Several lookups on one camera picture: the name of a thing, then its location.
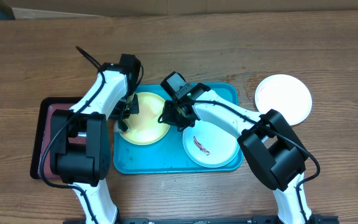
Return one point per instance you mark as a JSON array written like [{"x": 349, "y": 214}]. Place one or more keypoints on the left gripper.
[{"x": 133, "y": 109}]

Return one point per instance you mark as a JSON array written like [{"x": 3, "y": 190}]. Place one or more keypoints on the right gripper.
[{"x": 172, "y": 118}]

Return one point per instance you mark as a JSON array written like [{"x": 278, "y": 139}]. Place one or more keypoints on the yellow-green plate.
[{"x": 144, "y": 128}]

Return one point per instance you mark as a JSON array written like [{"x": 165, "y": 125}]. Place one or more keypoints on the white pink-rimmed plate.
[{"x": 285, "y": 94}]

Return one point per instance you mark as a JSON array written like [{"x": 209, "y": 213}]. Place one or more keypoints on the green and yellow sponge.
[{"x": 120, "y": 126}]

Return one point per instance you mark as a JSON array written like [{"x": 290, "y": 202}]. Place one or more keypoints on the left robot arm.
[{"x": 79, "y": 149}]

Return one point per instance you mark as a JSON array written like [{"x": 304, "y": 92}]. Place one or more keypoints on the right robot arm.
[{"x": 271, "y": 148}]

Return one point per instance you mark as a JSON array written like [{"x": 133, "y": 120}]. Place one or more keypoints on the teal plastic tray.
[{"x": 164, "y": 156}]

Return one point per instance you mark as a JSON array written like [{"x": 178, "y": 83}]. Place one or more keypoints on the black tray with maroon liner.
[{"x": 42, "y": 122}]

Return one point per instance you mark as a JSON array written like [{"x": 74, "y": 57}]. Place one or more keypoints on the light blue plate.
[{"x": 208, "y": 145}]

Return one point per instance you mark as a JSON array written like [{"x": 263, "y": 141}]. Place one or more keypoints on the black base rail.
[{"x": 264, "y": 219}]

